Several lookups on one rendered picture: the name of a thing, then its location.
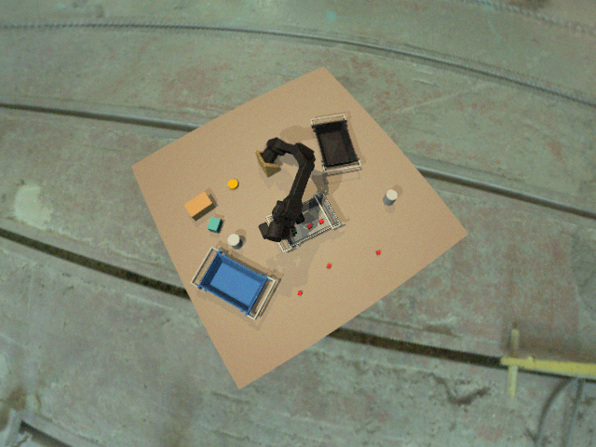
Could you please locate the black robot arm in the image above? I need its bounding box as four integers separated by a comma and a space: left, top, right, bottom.
260, 137, 316, 242

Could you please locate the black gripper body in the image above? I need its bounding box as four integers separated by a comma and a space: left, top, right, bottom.
258, 212, 305, 239

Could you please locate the small teal block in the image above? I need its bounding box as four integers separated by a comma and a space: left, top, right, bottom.
207, 217, 223, 234

